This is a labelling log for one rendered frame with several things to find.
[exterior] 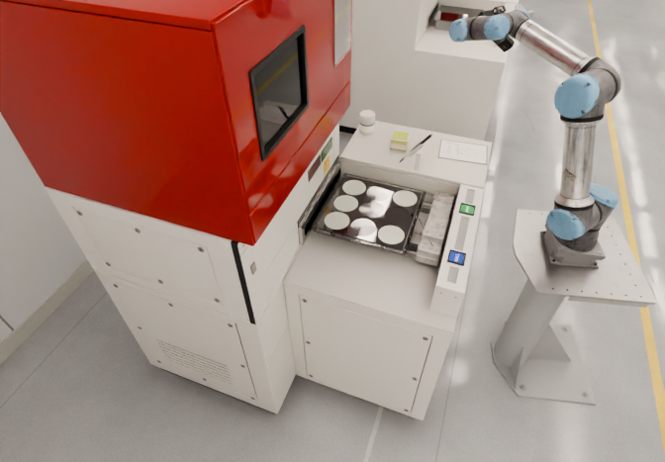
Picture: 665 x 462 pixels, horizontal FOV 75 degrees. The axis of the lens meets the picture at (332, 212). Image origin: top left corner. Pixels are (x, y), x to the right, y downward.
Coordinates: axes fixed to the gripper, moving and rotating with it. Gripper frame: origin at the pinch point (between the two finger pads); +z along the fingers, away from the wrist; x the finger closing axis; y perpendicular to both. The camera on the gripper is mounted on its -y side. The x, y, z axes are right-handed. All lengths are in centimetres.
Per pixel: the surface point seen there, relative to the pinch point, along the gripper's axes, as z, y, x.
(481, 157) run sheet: -13, -41, 33
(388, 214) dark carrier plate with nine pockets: -63, -47, 43
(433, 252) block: -64, -67, 26
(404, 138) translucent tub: -38, -20, 44
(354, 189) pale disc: -65, -32, 55
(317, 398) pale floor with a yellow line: -99, -114, 109
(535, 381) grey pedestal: -7, -151, 66
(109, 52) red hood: -149, 5, -11
